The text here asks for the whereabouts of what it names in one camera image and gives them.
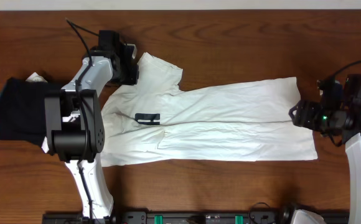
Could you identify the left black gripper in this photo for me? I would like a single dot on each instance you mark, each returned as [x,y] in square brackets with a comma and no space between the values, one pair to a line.
[131,73]

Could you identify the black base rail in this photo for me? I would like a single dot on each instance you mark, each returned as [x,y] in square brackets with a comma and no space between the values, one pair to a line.
[167,218]

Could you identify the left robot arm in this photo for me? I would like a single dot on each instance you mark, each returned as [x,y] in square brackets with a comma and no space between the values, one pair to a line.
[74,126]

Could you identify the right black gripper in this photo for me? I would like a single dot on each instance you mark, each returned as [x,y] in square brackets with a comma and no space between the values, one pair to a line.
[305,116]

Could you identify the white Puma t-shirt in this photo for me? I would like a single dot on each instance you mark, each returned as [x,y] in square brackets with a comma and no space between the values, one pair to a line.
[155,120]

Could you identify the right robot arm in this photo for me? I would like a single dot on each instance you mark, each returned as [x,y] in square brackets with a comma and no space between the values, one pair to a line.
[342,125]

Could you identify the folded black white shirt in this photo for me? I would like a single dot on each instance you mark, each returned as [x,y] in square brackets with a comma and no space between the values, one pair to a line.
[37,77]

